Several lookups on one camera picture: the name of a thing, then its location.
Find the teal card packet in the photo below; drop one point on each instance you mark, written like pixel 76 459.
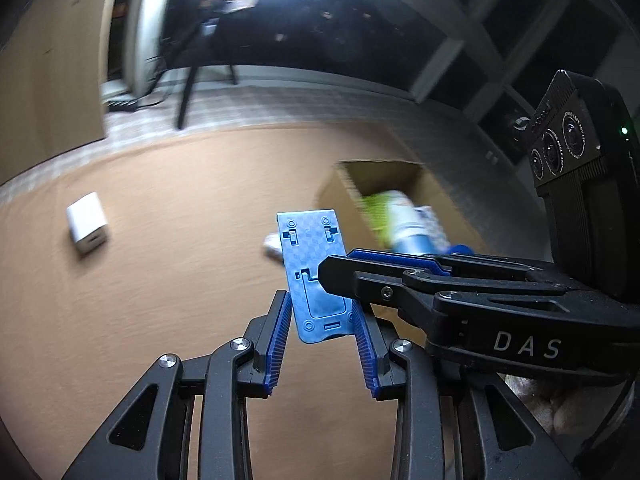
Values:
pixel 312 270

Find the white charger plug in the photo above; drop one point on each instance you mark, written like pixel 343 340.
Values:
pixel 87 225

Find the yellow shuttlecock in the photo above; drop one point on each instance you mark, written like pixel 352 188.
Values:
pixel 377 215

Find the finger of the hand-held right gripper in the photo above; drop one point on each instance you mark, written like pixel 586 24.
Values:
pixel 400 258
pixel 360 280

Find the grey checked sheet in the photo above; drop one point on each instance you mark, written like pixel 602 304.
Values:
pixel 300 105

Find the black tripod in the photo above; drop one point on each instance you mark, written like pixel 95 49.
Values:
pixel 200 60

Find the white patterned tissue pack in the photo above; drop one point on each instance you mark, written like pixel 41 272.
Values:
pixel 435 225

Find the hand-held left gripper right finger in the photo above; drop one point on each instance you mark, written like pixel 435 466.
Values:
pixel 367 350

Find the person's right hand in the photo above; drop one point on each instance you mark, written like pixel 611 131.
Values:
pixel 565 405

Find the brown cardboard box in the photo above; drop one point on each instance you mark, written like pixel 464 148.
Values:
pixel 345 195

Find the blue round tin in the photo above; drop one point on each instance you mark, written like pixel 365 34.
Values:
pixel 460 249

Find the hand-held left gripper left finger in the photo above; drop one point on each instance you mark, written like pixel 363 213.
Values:
pixel 280 340

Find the large light wood panel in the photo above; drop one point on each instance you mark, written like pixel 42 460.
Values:
pixel 45 70

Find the white bottle with blue cap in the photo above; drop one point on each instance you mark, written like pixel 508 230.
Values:
pixel 410 225

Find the white dotted lighter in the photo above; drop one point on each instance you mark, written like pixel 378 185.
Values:
pixel 272 249

